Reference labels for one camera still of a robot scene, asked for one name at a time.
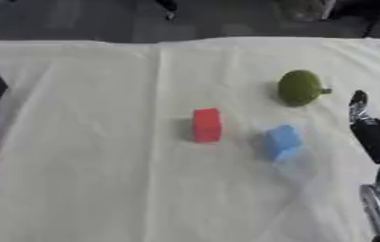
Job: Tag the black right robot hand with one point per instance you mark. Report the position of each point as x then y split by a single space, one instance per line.
373 134

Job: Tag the green toy fruit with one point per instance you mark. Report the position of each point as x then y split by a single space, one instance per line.
299 87

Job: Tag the blue block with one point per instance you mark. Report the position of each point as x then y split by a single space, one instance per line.
282 142

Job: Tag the red block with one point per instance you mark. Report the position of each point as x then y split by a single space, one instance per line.
206 125

